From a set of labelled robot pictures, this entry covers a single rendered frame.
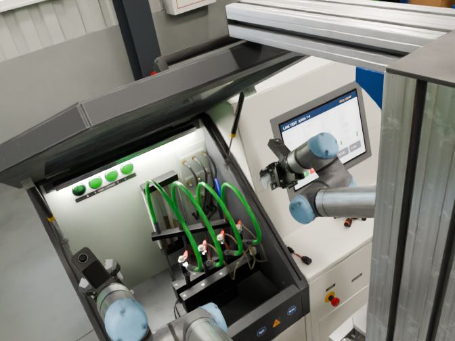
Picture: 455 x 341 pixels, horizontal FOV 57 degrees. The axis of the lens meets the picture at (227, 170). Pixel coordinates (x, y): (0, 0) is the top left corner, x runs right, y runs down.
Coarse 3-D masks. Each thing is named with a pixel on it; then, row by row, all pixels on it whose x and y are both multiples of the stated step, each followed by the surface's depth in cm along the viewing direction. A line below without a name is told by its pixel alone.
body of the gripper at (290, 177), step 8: (272, 168) 131; (280, 168) 130; (288, 168) 124; (272, 176) 133; (280, 176) 129; (288, 176) 127; (296, 176) 124; (304, 176) 126; (272, 184) 132; (280, 184) 128; (288, 184) 129; (296, 184) 131
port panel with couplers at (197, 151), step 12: (192, 144) 163; (204, 144) 167; (180, 156) 163; (192, 156) 166; (204, 156) 166; (180, 168) 165; (192, 168) 168; (192, 180) 171; (204, 180) 174; (192, 192) 173; (192, 204) 176
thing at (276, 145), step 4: (272, 140) 134; (276, 140) 134; (280, 140) 135; (268, 144) 134; (272, 144) 133; (276, 144) 133; (280, 144) 133; (284, 144) 134; (272, 148) 133; (276, 148) 131; (280, 148) 131; (284, 148) 132; (276, 152) 131; (280, 152) 130; (284, 152) 130; (288, 152) 131; (280, 156) 130; (284, 156) 128; (280, 160) 130; (284, 164) 129
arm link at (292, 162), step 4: (296, 148) 122; (292, 152) 122; (288, 156) 123; (292, 156) 121; (288, 160) 123; (292, 160) 121; (296, 160) 126; (288, 164) 123; (292, 164) 122; (296, 164) 121; (292, 168) 123; (296, 168) 122; (300, 168) 121; (304, 168) 121; (296, 172) 123; (300, 172) 123; (304, 172) 124
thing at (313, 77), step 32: (320, 64) 162; (256, 96) 148; (288, 96) 155; (224, 128) 156; (256, 128) 151; (256, 160) 154; (256, 192) 157; (288, 224) 168; (352, 256) 160; (320, 288) 156; (352, 288) 171; (320, 320) 166
